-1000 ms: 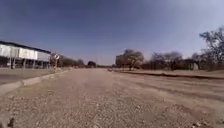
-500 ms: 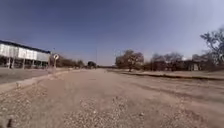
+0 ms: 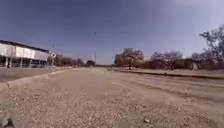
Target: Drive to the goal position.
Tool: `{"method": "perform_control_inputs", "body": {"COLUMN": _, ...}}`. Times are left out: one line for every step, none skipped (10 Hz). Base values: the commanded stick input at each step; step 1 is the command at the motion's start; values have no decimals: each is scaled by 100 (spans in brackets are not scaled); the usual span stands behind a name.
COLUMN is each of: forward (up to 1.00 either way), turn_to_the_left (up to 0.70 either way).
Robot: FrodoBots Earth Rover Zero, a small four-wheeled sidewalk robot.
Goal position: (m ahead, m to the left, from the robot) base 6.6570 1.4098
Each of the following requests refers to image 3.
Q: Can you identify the round road sign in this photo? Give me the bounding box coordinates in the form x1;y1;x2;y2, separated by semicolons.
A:
50;52;57;67

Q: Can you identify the white flat-roofed building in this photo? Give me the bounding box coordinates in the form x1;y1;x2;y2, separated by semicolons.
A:
0;39;50;69

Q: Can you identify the brown gravel dirt road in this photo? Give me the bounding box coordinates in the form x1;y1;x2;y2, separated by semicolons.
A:
0;67;224;128

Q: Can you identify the raised dirt verge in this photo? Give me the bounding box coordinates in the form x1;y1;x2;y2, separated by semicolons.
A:
108;67;224;80

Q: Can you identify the pale kerb strip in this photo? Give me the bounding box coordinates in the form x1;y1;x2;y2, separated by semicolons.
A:
0;68;66;88

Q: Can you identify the row of brown trees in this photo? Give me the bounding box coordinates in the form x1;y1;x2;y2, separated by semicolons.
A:
47;53;86;67

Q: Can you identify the bare brown tree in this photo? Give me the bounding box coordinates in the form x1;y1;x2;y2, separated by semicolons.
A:
114;48;145;70
150;50;184;71

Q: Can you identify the low building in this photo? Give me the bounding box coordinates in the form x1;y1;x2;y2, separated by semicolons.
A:
176;58;200;71

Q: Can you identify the tall bare tree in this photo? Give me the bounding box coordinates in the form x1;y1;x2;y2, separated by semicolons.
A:
192;24;224;70

